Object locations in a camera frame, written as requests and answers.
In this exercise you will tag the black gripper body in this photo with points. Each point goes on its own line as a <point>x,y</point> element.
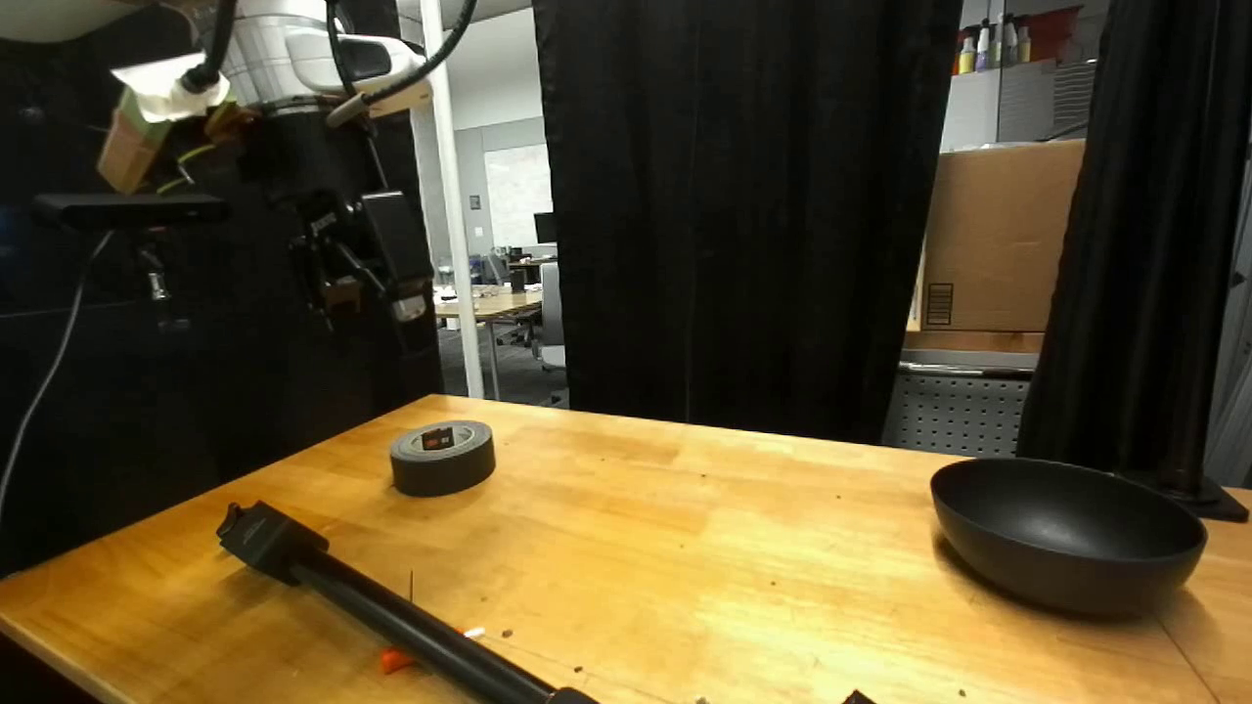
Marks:
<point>345,248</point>

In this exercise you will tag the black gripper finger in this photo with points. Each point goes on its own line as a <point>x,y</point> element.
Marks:
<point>400,258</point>

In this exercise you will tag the black bowl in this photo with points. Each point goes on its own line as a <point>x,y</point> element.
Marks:
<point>1067,538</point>

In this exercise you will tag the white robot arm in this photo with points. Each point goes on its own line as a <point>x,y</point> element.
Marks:
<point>279,61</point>

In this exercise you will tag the background office desk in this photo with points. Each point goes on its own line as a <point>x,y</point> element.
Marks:
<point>494,308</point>

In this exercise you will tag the black tape roll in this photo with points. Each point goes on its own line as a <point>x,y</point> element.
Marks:
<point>442,461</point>

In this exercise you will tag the black centre curtain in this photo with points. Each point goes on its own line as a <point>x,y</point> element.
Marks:
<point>742,195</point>

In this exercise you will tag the black curtain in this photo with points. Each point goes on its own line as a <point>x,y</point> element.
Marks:
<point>1143,277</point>
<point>742,195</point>

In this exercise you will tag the small orange piece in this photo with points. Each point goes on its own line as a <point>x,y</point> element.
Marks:
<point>396,663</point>

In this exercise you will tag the cardboard box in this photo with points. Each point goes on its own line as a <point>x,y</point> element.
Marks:
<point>995,237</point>

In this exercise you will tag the black right curtain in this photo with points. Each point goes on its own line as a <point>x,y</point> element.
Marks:
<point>1143,277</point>

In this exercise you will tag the black stand base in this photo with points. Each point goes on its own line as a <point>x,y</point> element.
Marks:
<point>1202,499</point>

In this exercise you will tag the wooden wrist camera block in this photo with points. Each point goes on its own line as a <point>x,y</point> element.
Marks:
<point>130,147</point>

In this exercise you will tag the black stereo camera bar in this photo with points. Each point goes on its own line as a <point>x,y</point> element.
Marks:
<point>98,215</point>

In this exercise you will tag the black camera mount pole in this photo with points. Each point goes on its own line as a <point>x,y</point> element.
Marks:
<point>300,556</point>

